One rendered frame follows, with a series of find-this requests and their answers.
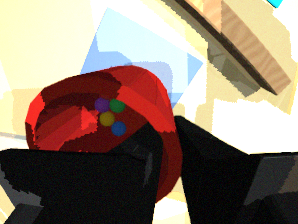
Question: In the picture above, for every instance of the green marble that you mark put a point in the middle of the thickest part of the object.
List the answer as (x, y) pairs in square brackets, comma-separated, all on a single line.
[(116, 105)]

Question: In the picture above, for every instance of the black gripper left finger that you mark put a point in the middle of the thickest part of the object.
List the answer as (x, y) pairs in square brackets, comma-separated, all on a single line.
[(122, 182)]

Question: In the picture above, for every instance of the blue marble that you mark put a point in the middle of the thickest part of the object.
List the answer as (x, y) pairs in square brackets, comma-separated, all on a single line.
[(118, 128)]

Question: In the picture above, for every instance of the purple marble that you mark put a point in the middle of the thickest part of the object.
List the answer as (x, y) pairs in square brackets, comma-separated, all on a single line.
[(102, 105)]

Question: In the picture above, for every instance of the red cup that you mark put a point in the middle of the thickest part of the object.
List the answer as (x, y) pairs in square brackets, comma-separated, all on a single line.
[(63, 116)]

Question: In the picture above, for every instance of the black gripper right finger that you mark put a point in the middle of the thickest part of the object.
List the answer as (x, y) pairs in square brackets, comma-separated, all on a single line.
[(224, 185)]

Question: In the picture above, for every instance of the yellow marble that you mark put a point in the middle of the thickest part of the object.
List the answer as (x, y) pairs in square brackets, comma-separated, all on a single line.
[(106, 118)]

